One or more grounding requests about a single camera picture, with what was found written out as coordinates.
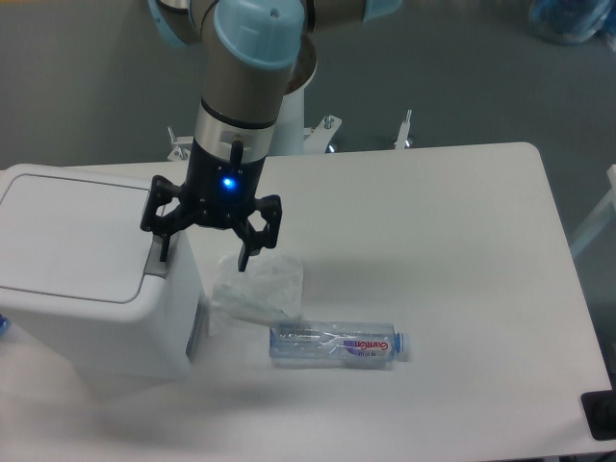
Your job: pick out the white frame at right edge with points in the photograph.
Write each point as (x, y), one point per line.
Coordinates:
(597, 220)

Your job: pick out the white pedestal base frame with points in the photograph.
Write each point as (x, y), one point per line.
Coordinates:
(316, 140)

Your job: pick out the black device at table edge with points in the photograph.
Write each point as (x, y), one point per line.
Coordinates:
(599, 410)

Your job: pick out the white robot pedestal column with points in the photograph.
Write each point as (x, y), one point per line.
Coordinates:
(293, 120)

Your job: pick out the blue plastic bag background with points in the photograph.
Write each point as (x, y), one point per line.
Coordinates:
(568, 22)

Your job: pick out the crumpled clear plastic bag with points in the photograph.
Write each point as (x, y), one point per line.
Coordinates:
(267, 292)

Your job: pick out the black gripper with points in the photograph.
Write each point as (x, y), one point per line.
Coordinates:
(219, 192)

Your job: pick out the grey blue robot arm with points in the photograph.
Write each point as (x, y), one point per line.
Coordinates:
(255, 51)

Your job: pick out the clear plastic water bottle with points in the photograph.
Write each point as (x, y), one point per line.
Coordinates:
(355, 342)

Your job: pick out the white push-lid trash can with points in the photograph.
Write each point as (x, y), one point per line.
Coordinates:
(79, 274)

